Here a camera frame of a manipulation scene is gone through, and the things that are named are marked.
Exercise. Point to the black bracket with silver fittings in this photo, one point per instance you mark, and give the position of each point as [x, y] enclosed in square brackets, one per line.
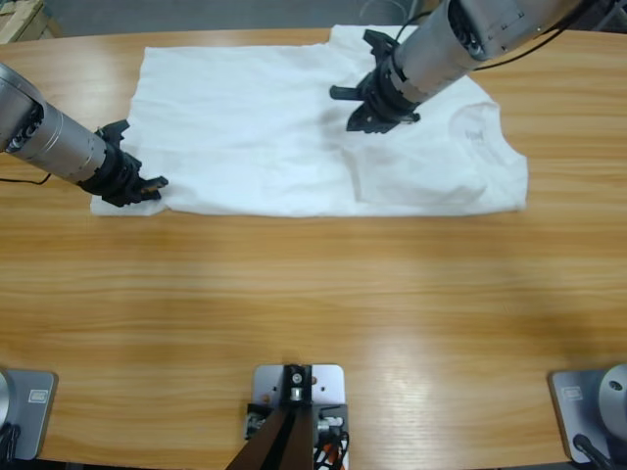
[338, 408]

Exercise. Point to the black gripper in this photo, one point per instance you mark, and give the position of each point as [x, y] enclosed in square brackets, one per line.
[117, 178]
[389, 100]

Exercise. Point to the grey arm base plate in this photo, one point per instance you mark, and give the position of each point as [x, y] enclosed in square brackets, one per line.
[34, 421]
[570, 406]

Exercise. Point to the white t-shirt with black print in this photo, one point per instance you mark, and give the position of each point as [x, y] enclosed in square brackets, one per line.
[245, 122]

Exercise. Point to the dark post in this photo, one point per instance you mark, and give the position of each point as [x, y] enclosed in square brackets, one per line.
[279, 440]

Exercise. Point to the white mounting block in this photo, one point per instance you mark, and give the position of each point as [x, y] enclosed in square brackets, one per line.
[328, 382]

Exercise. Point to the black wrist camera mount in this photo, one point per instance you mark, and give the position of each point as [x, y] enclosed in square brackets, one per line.
[379, 40]
[115, 129]

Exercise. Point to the light cardboard box stack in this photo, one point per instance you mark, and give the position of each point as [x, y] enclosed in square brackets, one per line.
[24, 19]

